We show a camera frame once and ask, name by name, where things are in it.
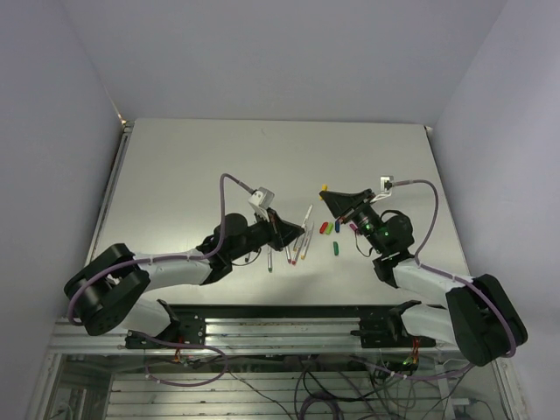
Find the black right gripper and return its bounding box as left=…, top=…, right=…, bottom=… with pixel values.
left=320, top=189, right=387, bottom=254

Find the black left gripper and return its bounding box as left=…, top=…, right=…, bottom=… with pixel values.
left=228, top=206, right=305, bottom=262

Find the white pen yellow end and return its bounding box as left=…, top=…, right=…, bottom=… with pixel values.
left=301, top=204, right=313, bottom=232

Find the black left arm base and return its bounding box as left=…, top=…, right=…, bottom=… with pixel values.
left=121, top=298, right=207, bottom=349

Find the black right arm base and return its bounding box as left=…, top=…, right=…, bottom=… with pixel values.
left=350, top=300, right=420, bottom=348

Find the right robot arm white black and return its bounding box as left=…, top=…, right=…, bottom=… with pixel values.
left=319, top=190, right=529, bottom=367

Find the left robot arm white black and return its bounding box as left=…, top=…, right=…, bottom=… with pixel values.
left=64, top=208, right=304, bottom=347

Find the white pen orange end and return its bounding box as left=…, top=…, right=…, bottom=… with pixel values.
left=291, top=234, right=305, bottom=265

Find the white pen green end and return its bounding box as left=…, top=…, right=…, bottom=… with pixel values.
left=267, top=245, right=274, bottom=273

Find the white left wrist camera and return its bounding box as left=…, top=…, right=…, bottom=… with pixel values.
left=248, top=187, right=275, bottom=221

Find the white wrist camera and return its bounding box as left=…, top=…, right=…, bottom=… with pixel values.
left=370, top=176, right=394, bottom=204
left=248, top=187, right=275, bottom=221

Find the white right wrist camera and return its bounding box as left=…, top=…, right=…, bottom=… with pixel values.
left=370, top=176, right=394, bottom=204

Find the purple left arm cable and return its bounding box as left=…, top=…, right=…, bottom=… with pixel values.
left=66, top=173, right=255, bottom=387

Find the aluminium frame rail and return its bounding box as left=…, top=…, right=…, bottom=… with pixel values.
left=47, top=317, right=508, bottom=351

